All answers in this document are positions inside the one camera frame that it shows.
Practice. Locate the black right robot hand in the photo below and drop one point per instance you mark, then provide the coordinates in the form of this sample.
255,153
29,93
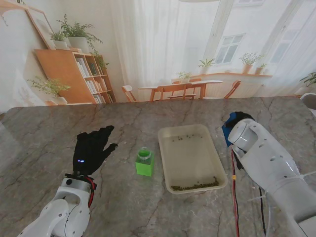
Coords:
240,117

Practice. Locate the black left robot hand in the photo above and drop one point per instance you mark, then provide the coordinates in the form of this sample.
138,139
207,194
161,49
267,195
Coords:
92,153

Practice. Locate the blue plastic scraper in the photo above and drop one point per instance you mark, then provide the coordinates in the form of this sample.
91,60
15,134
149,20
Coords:
227,130

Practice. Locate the green square glass jar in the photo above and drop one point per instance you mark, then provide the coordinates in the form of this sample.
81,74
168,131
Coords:
145,168

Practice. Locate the translucent plastic baking tray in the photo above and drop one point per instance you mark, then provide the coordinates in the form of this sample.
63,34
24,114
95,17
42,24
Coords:
192,158

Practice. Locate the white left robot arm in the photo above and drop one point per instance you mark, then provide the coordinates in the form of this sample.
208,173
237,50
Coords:
59,207

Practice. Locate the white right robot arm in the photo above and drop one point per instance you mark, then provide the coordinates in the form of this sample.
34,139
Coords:
271,168

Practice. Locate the scattered green beans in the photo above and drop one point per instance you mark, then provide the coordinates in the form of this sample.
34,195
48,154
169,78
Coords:
197,186

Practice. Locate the small windowsill plant orange pot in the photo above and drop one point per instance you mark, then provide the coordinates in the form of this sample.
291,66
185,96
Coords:
258,71

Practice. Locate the tall windowsill plant orange pot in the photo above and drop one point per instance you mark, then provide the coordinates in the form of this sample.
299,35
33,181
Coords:
247,67

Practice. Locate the white wooden dining table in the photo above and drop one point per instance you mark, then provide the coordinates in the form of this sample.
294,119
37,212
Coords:
197,82

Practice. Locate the broad leaf windowsill plant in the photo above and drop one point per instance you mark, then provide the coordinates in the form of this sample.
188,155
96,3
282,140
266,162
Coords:
206,64

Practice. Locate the small table plant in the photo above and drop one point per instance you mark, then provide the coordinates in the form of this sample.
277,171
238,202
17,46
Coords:
184,79

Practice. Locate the white seat wooden chair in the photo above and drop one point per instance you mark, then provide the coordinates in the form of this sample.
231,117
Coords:
127,89

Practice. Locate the wooden slat back chair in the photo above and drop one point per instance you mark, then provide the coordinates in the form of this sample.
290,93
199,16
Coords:
172,87

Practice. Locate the leafy potted plant beside bookshelf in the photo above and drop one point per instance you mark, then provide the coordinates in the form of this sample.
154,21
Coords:
49,86

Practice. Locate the wooden bookshelf with books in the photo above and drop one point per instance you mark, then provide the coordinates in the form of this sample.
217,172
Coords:
61,74

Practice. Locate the large potted plant white pot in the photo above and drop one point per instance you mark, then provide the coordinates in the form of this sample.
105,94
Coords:
77,44

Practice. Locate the small potted plant white pot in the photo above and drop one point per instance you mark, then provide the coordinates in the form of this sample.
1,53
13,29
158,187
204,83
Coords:
60,45

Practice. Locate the wooden picture frame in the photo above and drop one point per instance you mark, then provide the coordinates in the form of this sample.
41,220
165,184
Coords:
40,27

